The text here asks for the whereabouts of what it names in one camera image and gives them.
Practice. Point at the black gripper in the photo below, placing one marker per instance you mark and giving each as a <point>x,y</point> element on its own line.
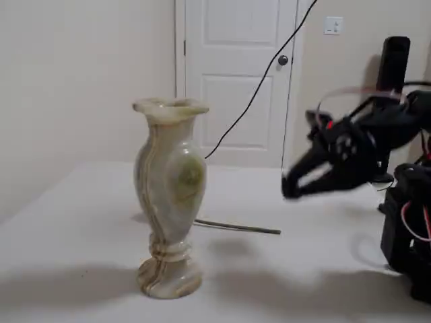
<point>331,161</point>

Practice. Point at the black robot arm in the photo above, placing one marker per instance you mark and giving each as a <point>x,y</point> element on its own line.
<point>414,117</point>

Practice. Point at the marbled onyx stone vase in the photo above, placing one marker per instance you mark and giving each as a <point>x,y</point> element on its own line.
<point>168,202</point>

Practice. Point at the dark round door knob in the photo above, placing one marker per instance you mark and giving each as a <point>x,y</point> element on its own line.
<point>283,60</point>

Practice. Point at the black tower fan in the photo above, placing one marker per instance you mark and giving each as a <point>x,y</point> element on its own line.
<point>394,64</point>

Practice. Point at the white panel door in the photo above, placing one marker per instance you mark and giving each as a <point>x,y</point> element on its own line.
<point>229,57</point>

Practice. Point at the white light switch plate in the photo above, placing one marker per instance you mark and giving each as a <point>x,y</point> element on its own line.
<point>333,25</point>

